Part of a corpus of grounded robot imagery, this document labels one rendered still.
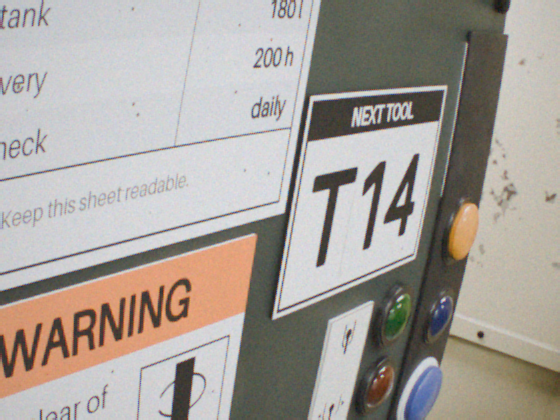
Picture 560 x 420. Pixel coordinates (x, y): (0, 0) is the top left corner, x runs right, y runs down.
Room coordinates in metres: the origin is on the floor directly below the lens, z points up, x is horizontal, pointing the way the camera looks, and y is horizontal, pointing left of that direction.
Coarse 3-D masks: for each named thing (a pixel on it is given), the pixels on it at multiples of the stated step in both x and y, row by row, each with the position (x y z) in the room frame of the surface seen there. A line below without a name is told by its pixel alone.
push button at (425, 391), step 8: (432, 368) 0.40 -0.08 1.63; (424, 376) 0.40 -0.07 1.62; (432, 376) 0.40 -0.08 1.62; (440, 376) 0.41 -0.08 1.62; (416, 384) 0.40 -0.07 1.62; (424, 384) 0.40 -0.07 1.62; (432, 384) 0.40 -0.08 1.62; (440, 384) 0.41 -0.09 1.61; (416, 392) 0.39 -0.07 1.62; (424, 392) 0.40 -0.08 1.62; (432, 392) 0.40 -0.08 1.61; (408, 400) 0.39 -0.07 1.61; (416, 400) 0.39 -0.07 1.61; (424, 400) 0.40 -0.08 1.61; (432, 400) 0.41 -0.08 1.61; (408, 408) 0.39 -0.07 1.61; (416, 408) 0.39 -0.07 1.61; (424, 408) 0.40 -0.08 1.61; (408, 416) 0.39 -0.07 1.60; (416, 416) 0.40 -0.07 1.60; (424, 416) 0.40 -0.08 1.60
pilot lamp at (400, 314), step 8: (400, 296) 0.36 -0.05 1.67; (408, 296) 0.37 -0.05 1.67; (400, 304) 0.36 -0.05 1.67; (408, 304) 0.37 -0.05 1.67; (392, 312) 0.36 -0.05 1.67; (400, 312) 0.36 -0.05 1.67; (408, 312) 0.37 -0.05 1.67; (392, 320) 0.36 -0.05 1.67; (400, 320) 0.36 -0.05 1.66; (408, 320) 0.37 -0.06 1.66; (392, 328) 0.36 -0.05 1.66; (400, 328) 0.36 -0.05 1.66; (392, 336) 0.36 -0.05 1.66
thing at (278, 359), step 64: (384, 0) 0.32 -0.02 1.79; (448, 0) 0.37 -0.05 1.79; (320, 64) 0.30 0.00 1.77; (384, 64) 0.33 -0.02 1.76; (448, 64) 0.38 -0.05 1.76; (448, 128) 0.39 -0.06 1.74; (128, 256) 0.23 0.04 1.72; (256, 256) 0.28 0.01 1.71; (256, 320) 0.29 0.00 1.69; (320, 320) 0.32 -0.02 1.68; (256, 384) 0.29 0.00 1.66
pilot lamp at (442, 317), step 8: (448, 296) 0.41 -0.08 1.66; (440, 304) 0.40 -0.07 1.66; (448, 304) 0.40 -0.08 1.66; (440, 312) 0.40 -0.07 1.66; (448, 312) 0.40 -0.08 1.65; (432, 320) 0.40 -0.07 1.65; (440, 320) 0.40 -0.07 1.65; (448, 320) 0.41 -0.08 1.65; (432, 328) 0.40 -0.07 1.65; (440, 328) 0.40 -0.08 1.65; (432, 336) 0.40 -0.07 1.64
